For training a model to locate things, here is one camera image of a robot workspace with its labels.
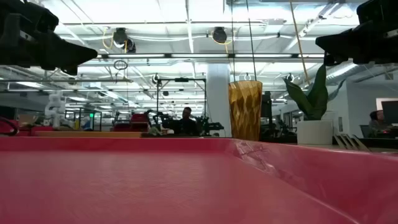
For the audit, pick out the red plastic tray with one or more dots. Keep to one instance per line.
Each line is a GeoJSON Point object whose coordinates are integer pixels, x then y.
{"type": "Point", "coordinates": [155, 186]}

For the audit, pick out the person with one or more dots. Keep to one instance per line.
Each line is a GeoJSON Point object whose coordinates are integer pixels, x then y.
{"type": "Point", "coordinates": [187, 124]}
{"type": "Point", "coordinates": [377, 119]}

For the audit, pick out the green plant in white pot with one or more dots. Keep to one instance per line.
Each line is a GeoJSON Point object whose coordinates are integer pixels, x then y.
{"type": "Point", "coordinates": [314, 132]}

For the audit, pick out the dark monitor with white frame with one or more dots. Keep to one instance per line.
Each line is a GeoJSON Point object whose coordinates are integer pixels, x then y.
{"type": "Point", "coordinates": [390, 112]}

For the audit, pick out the black background rig frame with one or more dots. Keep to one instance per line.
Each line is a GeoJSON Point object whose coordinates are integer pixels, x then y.
{"type": "Point", "coordinates": [181, 80]}

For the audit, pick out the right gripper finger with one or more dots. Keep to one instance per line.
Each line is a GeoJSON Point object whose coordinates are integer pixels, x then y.
{"type": "Point", "coordinates": [345, 43]}
{"type": "Point", "coordinates": [334, 59]}

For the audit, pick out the white robot figure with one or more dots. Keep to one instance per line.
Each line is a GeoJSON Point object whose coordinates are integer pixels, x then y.
{"type": "Point", "coordinates": [55, 109]}

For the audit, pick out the black display screen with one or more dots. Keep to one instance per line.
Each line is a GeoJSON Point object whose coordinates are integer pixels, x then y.
{"type": "Point", "coordinates": [266, 109]}

